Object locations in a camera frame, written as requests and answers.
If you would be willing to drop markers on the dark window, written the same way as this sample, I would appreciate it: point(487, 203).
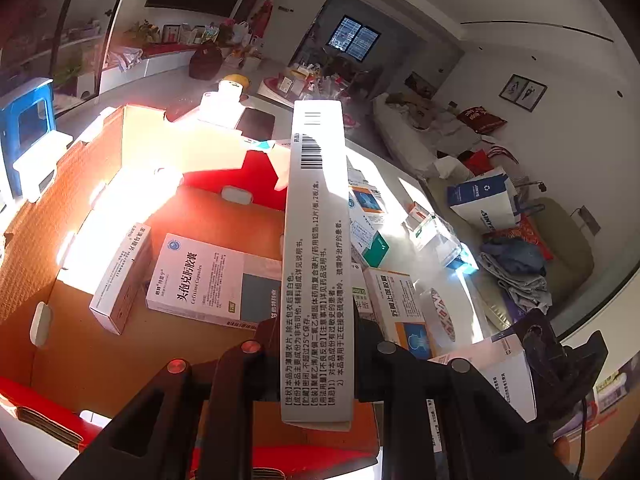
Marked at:
point(353, 38)

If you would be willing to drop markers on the blue white paper bag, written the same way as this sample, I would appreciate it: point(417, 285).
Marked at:
point(487, 202)

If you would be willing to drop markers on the dark maroon bag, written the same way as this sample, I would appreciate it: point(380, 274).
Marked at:
point(206, 62)

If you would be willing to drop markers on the red cardboard storage box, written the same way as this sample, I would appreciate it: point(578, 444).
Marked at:
point(169, 398)

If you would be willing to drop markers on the framed wall pictures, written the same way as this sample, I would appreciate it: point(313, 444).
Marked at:
point(523, 92)

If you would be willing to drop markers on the white olive medicine box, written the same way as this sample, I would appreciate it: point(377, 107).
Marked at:
point(368, 246)

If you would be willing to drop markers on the round white red coffee table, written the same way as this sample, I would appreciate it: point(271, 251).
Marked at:
point(291, 85)

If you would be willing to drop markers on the long white barcode medicine box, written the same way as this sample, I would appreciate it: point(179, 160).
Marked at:
point(317, 341)

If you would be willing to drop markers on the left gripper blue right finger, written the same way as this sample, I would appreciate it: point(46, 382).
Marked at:
point(374, 373)

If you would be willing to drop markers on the white sofa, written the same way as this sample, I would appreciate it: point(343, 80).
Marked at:
point(417, 131)

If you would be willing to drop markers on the orange blue throat medicine box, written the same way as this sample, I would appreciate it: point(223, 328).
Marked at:
point(398, 314)

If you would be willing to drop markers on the narrow white medicine box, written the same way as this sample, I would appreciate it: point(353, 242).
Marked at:
point(112, 300)

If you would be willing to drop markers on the white pink capsule box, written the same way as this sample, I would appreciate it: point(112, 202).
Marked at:
point(213, 284)

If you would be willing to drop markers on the blue plastic stool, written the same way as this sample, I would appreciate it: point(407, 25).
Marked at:
point(26, 115)

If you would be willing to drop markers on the green potted plant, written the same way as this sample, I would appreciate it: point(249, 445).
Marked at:
point(141, 34)

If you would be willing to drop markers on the white red medicine box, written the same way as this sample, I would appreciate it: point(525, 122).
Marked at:
point(424, 226)

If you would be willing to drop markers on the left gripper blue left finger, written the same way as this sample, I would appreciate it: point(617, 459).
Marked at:
point(268, 361)

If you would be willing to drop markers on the pile of folded clothes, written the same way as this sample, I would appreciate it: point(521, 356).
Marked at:
point(520, 270)

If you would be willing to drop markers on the black smartphone red case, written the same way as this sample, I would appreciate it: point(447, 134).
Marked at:
point(256, 124)

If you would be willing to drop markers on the blue white medicine box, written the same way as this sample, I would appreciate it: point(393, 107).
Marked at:
point(463, 262)

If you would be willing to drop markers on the red cushion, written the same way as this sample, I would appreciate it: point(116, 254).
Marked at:
point(480, 120)

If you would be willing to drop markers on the orange fruit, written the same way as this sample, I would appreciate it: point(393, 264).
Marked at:
point(240, 79)

